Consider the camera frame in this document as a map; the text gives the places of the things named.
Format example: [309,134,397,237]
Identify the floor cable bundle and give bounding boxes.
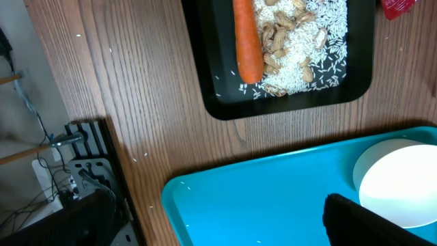
[0,27,74,236]

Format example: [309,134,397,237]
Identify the metal arm base mount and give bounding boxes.
[65,119,146,245]

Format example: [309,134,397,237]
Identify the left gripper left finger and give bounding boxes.
[1,189,116,246]

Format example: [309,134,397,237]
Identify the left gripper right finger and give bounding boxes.
[322,193,434,246]

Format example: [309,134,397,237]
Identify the black plastic bin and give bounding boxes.
[182,0,376,120]

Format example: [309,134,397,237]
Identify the teal serving tray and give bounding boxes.
[161,126,436,245]

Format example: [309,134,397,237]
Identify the spilled rice and scraps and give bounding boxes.
[214,0,348,103]

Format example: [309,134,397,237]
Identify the red snack wrapper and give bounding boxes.
[381,0,417,21]

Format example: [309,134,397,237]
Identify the orange carrot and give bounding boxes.
[233,0,264,84]

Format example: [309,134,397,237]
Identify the white bowl with food scraps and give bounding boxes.
[352,139,436,228]

